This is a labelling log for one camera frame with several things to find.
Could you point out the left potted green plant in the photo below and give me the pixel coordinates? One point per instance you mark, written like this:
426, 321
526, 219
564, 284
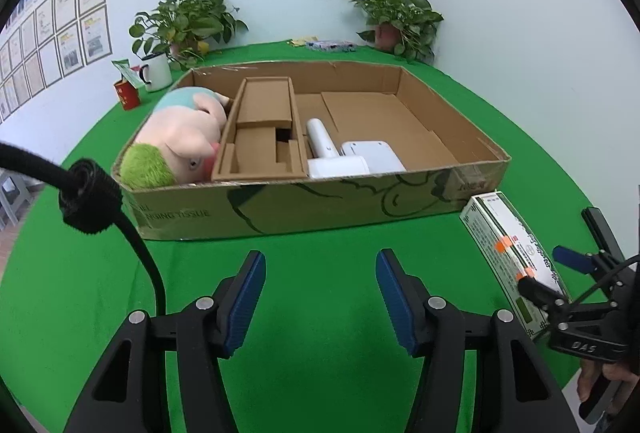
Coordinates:
185, 31

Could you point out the green cloth table cover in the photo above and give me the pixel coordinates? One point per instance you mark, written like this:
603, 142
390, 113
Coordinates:
320, 354

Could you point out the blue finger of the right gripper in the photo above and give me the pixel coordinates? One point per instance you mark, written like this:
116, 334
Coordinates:
539, 294
573, 259

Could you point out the framed certificates on wall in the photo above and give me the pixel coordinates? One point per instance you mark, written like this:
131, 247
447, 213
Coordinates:
45, 42

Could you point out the right potted green plant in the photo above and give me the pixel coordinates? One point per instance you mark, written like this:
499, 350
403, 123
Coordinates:
405, 28

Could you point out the white enamel mug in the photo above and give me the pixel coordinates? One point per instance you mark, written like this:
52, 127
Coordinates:
155, 72

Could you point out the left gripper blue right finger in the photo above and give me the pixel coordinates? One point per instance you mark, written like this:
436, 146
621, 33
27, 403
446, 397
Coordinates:
404, 297

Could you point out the potted green plant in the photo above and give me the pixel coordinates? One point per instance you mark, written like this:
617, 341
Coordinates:
185, 31
405, 28

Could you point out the green packet in cup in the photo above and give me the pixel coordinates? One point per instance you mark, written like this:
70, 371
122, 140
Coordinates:
129, 74

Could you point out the white plastic device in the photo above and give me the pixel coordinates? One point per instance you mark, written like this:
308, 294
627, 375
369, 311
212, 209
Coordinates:
380, 157

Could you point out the person's right hand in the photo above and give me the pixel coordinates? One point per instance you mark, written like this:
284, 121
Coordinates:
590, 371

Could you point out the large cardboard box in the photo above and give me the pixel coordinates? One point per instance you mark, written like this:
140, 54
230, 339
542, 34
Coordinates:
447, 158

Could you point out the long cardboard insert tray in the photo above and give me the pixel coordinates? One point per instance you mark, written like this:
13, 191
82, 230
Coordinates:
263, 140

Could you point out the green white medicine box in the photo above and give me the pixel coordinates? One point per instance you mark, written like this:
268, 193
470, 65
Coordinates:
512, 251

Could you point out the pink pig plush toy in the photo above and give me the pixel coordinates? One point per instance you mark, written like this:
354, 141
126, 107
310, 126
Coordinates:
179, 142

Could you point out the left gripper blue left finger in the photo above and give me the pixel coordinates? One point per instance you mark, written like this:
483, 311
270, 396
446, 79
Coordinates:
236, 299

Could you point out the yellow paper packet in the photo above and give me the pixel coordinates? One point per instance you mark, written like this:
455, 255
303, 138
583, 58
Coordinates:
303, 41

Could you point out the white hair dryer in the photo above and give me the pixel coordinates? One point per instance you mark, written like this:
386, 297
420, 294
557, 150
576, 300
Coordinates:
327, 162

